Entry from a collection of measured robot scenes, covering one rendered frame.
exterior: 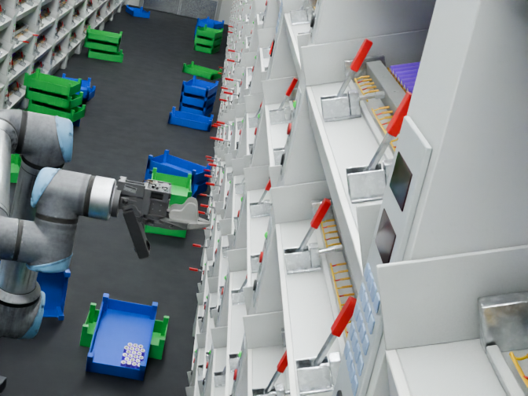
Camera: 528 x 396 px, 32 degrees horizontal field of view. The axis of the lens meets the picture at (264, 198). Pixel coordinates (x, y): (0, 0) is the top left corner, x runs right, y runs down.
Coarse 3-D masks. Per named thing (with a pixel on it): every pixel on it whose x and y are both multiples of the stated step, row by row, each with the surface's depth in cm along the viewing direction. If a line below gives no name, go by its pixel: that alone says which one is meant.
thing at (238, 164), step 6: (234, 162) 266; (240, 162) 266; (234, 168) 266; (240, 168) 266; (234, 174) 267; (240, 174) 267; (234, 180) 263; (240, 180) 262; (234, 186) 257; (234, 192) 252; (234, 198) 248; (234, 204) 243; (240, 204) 242; (234, 210) 239; (234, 216) 234; (234, 228) 226; (228, 234) 208; (228, 240) 209
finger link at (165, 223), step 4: (160, 220) 197; (164, 220) 198; (168, 220) 198; (156, 224) 197; (160, 224) 197; (164, 224) 197; (168, 224) 197; (172, 224) 197; (176, 224) 198; (180, 224) 199; (184, 224) 199; (164, 228) 197; (168, 228) 198; (172, 228) 198; (176, 228) 198; (180, 228) 198; (184, 228) 199
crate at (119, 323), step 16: (112, 304) 342; (128, 304) 341; (112, 320) 340; (128, 320) 341; (144, 320) 342; (96, 336) 332; (112, 336) 334; (128, 336) 335; (144, 336) 337; (96, 352) 327; (112, 352) 329; (96, 368) 320; (112, 368) 319; (128, 368) 319; (144, 368) 318
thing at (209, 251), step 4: (208, 248) 349; (212, 248) 349; (208, 252) 349; (212, 252) 350; (208, 256) 350; (212, 256) 350; (208, 260) 350; (212, 260) 350; (208, 264) 347; (208, 268) 344; (208, 272) 334; (208, 276) 334; (204, 288) 327; (208, 288) 326; (204, 292) 323; (204, 296) 320; (204, 300) 317; (204, 304) 309; (200, 320) 292; (200, 324) 292; (200, 328) 293
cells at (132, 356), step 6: (126, 348) 323; (132, 348) 323; (138, 348) 324; (126, 354) 321; (132, 354) 322; (138, 354) 322; (144, 354) 325; (126, 360) 319; (132, 360) 320; (138, 360) 320; (126, 366) 319; (132, 366) 319; (138, 366) 318
